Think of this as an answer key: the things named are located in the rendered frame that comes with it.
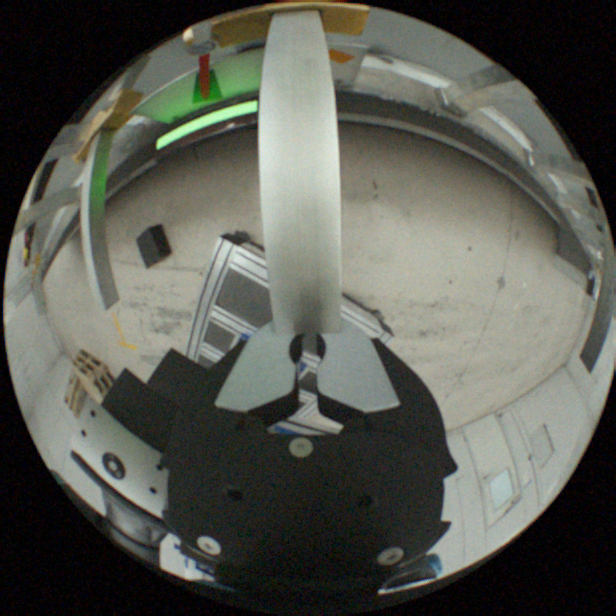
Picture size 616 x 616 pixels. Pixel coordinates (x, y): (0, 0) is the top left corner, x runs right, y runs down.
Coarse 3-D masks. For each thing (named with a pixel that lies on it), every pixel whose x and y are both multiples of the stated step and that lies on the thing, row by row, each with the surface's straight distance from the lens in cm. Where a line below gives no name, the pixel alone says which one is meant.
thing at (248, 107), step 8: (248, 104) 29; (256, 104) 29; (216, 112) 31; (224, 112) 30; (232, 112) 30; (240, 112) 29; (200, 120) 32; (208, 120) 31; (216, 120) 30; (184, 128) 33; (192, 128) 32; (168, 136) 35; (176, 136) 33; (160, 144) 35
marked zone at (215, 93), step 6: (198, 72) 26; (210, 72) 26; (198, 78) 27; (210, 78) 27; (216, 78) 27; (198, 84) 28; (210, 84) 28; (216, 84) 28; (198, 90) 29; (210, 90) 29; (216, 90) 29; (198, 96) 30; (210, 96) 31; (216, 96) 31; (222, 96) 31; (192, 102) 31; (198, 102) 32
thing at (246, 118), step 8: (224, 120) 29; (232, 120) 29; (240, 120) 28; (248, 120) 28; (200, 128) 31; (208, 128) 30; (216, 128) 29; (224, 128) 29; (184, 136) 32; (192, 136) 31; (200, 136) 30; (168, 144) 34; (176, 144) 33; (184, 144) 32; (160, 152) 35; (168, 152) 33
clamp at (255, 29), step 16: (240, 16) 20; (256, 16) 20; (272, 16) 20; (320, 16) 20; (336, 16) 20; (352, 16) 20; (224, 32) 21; (240, 32) 21; (256, 32) 21; (336, 32) 22; (352, 32) 22
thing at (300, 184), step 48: (288, 48) 13; (288, 96) 9; (288, 144) 8; (336, 144) 8; (288, 192) 8; (336, 192) 8; (288, 240) 8; (336, 240) 8; (288, 288) 8; (336, 288) 8
